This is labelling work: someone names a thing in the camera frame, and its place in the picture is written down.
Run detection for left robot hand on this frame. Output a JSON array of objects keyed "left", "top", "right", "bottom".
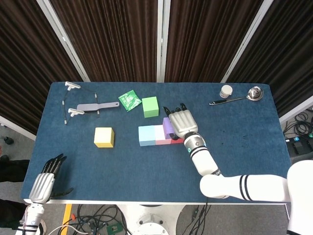
[{"left": 24, "top": 153, "right": 74, "bottom": 205}]

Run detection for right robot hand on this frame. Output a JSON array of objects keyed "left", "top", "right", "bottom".
[{"left": 163, "top": 102, "right": 199, "bottom": 139}]

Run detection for purple foam cube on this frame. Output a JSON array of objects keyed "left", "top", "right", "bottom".
[{"left": 162, "top": 117, "right": 177, "bottom": 139}]

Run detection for pink foam cube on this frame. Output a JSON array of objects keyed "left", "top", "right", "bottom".
[{"left": 154, "top": 124, "right": 172, "bottom": 145}]

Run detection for green foam cube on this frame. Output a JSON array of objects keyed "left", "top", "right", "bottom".
[{"left": 141, "top": 96, "right": 160, "bottom": 118}]

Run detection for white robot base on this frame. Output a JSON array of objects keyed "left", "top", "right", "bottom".
[{"left": 116, "top": 204, "right": 184, "bottom": 235}]

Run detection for black trouser leg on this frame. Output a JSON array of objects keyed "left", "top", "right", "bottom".
[
  {"left": 0, "top": 198, "right": 27, "bottom": 230},
  {"left": 0, "top": 159, "right": 30, "bottom": 183}
]

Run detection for light blue foam cube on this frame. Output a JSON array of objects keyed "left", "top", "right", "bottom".
[{"left": 138, "top": 125, "right": 156, "bottom": 147}]

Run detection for white jar red label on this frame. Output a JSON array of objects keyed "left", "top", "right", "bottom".
[{"left": 220, "top": 85, "right": 233, "bottom": 98}]

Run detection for green sachet packet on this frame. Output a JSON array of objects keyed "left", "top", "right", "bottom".
[{"left": 118, "top": 90, "right": 142, "bottom": 113}]

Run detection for blue table cloth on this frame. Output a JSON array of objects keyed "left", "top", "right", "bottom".
[{"left": 21, "top": 81, "right": 291, "bottom": 204}]

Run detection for yellow foam cube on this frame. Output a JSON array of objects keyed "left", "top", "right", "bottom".
[{"left": 93, "top": 127, "right": 115, "bottom": 148}]

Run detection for green circuit board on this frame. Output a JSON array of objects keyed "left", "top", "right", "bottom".
[{"left": 107, "top": 224, "right": 122, "bottom": 235}]

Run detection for dark brown curtain panel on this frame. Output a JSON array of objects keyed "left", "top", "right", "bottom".
[
  {"left": 50, "top": 0, "right": 159, "bottom": 83},
  {"left": 227, "top": 0, "right": 313, "bottom": 118},
  {"left": 165, "top": 0, "right": 265, "bottom": 83},
  {"left": 0, "top": 0, "right": 84, "bottom": 135}
]

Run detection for black power strip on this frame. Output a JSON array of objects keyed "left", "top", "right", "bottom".
[{"left": 285, "top": 137, "right": 313, "bottom": 155}]

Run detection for black floor cable tangle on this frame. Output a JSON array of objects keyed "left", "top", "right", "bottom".
[
  {"left": 180, "top": 204, "right": 212, "bottom": 235},
  {"left": 283, "top": 110, "right": 313, "bottom": 138},
  {"left": 46, "top": 204, "right": 130, "bottom": 235}
]

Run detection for white partition frame bar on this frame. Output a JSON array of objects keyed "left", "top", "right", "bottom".
[
  {"left": 278, "top": 96, "right": 313, "bottom": 124},
  {"left": 0, "top": 115, "right": 37, "bottom": 141}
]

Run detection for steel ladle black handle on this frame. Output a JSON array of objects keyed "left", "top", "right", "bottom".
[{"left": 209, "top": 86, "right": 264, "bottom": 106}]

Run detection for white table frame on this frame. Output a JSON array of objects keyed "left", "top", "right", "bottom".
[{"left": 46, "top": 199, "right": 291, "bottom": 206}]

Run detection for white partition post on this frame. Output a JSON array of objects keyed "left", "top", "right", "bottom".
[
  {"left": 220, "top": 0, "right": 274, "bottom": 83},
  {"left": 156, "top": 0, "right": 171, "bottom": 83},
  {"left": 36, "top": 0, "right": 90, "bottom": 82}
]

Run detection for wire hanger white clips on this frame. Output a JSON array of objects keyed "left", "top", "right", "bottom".
[{"left": 62, "top": 81, "right": 100, "bottom": 125}]

